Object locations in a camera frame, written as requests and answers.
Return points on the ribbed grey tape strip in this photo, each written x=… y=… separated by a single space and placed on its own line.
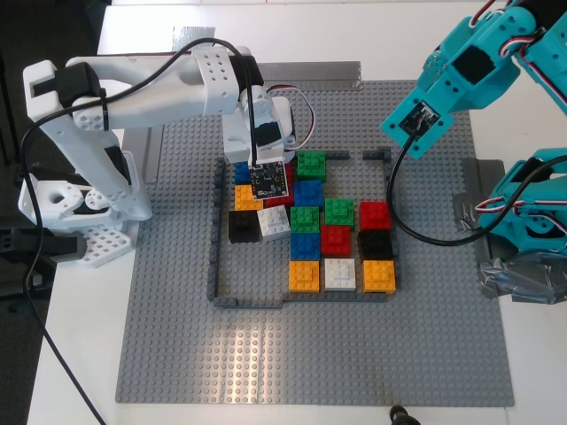
x=319 y=76

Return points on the black brick cube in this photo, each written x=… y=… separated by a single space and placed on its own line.
x=243 y=226
x=375 y=246

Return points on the blue brick cube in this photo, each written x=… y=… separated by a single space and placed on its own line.
x=305 y=246
x=308 y=193
x=242 y=175

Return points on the grey duct tape strip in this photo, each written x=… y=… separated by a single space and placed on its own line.
x=483 y=168

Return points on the white brick cube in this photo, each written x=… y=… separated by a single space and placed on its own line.
x=274 y=222
x=340 y=274

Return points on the green brick cube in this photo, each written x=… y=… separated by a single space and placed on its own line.
x=339 y=212
x=305 y=220
x=312 y=166

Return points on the black camera circuit board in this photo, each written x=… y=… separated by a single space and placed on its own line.
x=270 y=180

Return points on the grey studded baseplate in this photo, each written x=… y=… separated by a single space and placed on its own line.
x=310 y=345

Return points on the black table clamp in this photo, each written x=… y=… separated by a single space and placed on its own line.
x=44 y=245

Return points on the teal wrist camera box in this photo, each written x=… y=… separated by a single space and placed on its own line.
x=427 y=133

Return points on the silver duct tape strip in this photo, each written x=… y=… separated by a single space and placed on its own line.
x=153 y=155

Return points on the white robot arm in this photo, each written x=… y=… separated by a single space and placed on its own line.
x=146 y=104

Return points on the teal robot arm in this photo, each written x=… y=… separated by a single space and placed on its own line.
x=551 y=57

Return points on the crumpled grey duct tape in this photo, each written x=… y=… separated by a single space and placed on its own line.
x=469 y=212

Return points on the crumpled silver duct tape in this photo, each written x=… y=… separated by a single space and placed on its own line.
x=518 y=279

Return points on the black knob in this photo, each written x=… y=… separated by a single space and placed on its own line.
x=401 y=416

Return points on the orange brick cube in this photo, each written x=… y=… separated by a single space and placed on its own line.
x=379 y=276
x=304 y=276
x=243 y=198

